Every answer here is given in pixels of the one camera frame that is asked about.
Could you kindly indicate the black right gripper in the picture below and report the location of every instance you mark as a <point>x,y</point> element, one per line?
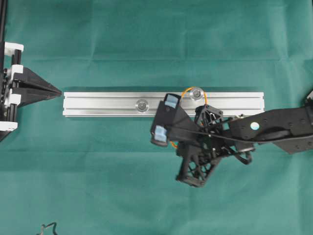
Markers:
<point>204,143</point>

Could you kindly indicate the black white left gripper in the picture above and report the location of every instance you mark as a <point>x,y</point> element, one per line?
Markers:
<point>32,89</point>

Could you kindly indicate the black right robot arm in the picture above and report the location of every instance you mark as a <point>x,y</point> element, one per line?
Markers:
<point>290,129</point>

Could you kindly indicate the green table cloth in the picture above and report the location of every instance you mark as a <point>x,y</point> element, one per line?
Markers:
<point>102,176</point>

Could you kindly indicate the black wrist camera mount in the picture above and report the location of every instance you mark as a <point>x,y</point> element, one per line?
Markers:
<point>172,123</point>

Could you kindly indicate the aluminium extrusion rail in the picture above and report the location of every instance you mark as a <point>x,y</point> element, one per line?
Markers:
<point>122,104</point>

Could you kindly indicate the black table frame rail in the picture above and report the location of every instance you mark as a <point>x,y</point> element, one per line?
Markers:
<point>3,9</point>

